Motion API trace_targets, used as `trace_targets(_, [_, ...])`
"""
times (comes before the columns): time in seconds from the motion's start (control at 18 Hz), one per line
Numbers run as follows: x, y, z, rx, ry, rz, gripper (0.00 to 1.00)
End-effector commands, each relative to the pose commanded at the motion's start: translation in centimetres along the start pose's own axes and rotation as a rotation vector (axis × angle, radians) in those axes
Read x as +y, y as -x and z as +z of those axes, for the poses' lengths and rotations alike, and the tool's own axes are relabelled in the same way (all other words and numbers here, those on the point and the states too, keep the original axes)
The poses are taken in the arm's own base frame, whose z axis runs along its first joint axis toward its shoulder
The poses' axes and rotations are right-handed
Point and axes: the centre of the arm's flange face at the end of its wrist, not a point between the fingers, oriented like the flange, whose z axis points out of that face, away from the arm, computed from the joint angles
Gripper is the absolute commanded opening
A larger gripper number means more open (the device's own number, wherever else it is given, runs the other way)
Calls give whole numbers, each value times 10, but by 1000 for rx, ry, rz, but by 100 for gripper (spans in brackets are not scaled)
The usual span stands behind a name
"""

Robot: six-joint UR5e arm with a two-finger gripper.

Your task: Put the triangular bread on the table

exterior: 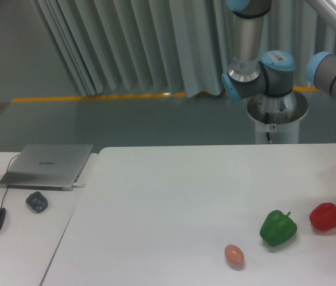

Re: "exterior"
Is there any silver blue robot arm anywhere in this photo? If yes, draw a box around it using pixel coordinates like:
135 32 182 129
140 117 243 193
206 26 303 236
222 1 336 144

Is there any black pedestal cable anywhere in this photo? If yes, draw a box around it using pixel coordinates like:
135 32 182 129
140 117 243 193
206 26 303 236
263 111 274 145

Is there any small black plastic gadget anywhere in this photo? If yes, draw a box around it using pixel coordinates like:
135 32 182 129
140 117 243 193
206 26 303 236
26 191 49 213

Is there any green bell pepper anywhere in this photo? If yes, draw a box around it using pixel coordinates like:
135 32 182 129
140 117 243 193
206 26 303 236
259 210 297 247

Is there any pale green pleated curtain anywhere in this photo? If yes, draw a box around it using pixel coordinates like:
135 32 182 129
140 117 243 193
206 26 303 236
30 0 336 100

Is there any silver closed laptop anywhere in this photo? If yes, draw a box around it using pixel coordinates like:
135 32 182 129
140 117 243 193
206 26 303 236
0 144 93 191

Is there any red bell pepper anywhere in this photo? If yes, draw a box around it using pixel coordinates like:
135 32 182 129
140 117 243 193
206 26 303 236
309 203 336 232

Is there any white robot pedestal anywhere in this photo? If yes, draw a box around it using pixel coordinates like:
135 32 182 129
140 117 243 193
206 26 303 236
247 91 308 144

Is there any brown egg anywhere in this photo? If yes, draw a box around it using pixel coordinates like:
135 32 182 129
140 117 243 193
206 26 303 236
224 244 245 269

